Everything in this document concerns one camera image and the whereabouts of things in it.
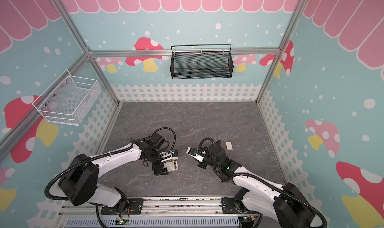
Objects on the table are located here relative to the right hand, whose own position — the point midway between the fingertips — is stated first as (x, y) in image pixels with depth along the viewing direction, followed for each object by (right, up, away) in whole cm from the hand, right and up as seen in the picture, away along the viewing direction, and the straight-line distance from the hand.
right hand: (192, 151), depth 80 cm
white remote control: (-12, -10, +7) cm, 17 cm away
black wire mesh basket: (+7, +68, +62) cm, 92 cm away
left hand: (-16, -10, +5) cm, 20 cm away
